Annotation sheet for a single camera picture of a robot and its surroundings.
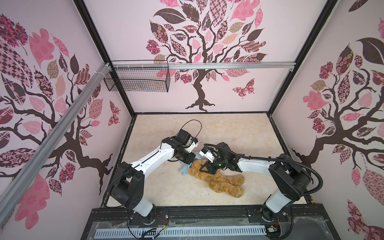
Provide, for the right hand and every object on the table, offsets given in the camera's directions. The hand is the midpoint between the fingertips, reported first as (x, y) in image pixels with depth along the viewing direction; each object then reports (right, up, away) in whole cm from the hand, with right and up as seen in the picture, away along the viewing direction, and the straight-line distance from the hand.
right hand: (201, 166), depth 84 cm
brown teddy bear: (+17, -9, -5) cm, 20 cm away
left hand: (-6, +3, -1) cm, 6 cm away
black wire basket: (-52, +62, +38) cm, 89 cm away
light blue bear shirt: (-9, -1, +1) cm, 9 cm away
